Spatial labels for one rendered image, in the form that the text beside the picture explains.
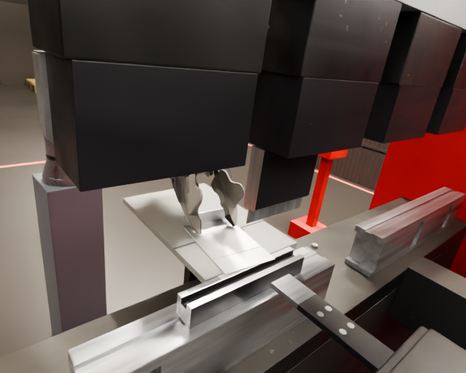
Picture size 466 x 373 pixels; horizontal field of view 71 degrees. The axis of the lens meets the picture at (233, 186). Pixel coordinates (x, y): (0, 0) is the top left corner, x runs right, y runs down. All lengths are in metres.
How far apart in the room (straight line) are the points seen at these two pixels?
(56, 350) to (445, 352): 0.46
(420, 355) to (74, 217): 1.12
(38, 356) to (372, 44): 0.55
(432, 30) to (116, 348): 0.54
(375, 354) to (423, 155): 0.91
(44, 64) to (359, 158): 3.88
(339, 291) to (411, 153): 0.69
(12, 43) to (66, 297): 7.64
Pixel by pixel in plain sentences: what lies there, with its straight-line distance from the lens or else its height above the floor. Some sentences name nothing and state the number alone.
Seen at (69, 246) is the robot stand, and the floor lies 0.55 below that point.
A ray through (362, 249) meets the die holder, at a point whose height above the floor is 0.92.
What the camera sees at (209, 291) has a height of 0.99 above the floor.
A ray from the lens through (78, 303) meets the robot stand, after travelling 1.50.
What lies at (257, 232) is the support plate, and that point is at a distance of 0.54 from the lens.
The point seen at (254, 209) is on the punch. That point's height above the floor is 1.10.
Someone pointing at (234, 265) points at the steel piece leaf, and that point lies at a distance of 0.46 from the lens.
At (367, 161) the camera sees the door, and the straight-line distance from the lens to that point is 4.00.
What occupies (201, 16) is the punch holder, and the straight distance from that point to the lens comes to 0.24.
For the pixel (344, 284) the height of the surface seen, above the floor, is 0.87.
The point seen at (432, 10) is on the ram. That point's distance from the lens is 0.52.
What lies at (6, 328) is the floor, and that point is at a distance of 1.90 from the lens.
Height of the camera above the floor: 1.27
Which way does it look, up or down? 23 degrees down
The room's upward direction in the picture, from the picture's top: 7 degrees clockwise
